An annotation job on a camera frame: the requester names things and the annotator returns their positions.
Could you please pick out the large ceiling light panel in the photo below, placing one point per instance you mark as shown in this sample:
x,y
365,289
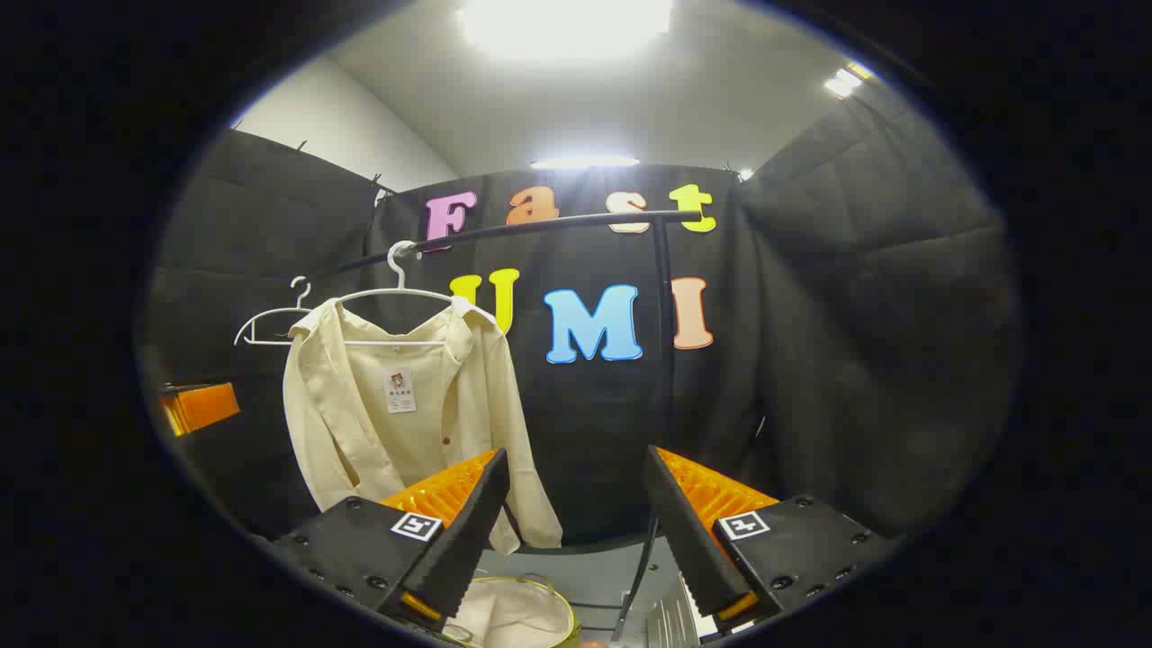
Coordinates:
x,y
567,22

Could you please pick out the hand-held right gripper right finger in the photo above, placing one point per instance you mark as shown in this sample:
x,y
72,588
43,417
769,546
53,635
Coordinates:
x,y
688,531

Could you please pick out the black clothes rack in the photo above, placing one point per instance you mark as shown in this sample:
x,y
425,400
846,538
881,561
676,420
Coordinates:
x,y
558,222

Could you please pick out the ceiling light strip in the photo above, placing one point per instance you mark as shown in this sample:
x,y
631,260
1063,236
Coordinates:
x,y
585,163

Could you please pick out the white plastic hanger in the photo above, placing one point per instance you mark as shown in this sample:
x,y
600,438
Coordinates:
x,y
270,312
396,263

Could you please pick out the cream laundry hamper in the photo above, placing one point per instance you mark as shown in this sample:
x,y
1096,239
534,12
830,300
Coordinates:
x,y
513,616

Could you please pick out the cream button shirt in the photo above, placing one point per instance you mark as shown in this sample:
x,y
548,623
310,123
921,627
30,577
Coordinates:
x,y
360,423

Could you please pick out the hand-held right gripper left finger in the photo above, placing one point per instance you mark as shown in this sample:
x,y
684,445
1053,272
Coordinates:
x,y
468,531

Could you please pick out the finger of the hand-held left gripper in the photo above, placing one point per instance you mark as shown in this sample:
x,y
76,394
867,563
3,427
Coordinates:
x,y
202,407

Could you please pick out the white slatted panel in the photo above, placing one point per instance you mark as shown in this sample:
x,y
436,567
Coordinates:
x,y
670,623

